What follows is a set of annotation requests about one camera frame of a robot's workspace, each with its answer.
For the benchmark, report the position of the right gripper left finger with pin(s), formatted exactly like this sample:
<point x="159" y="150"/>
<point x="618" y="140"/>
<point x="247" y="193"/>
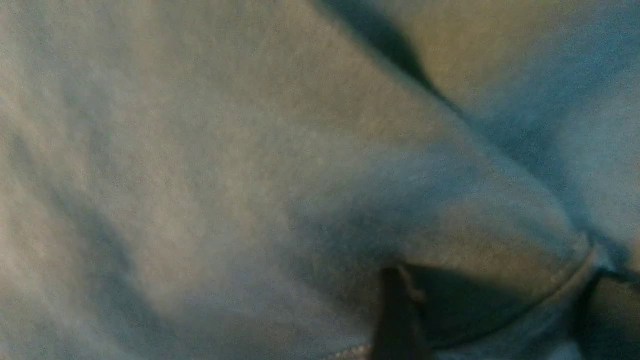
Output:
<point x="398" y="334"/>

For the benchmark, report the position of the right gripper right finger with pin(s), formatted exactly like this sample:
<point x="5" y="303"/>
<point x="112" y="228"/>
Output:
<point x="607" y="325"/>

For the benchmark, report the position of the dark gray long-sleeve shirt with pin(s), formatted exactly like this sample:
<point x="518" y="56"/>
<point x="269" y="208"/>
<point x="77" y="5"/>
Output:
<point x="226" y="179"/>

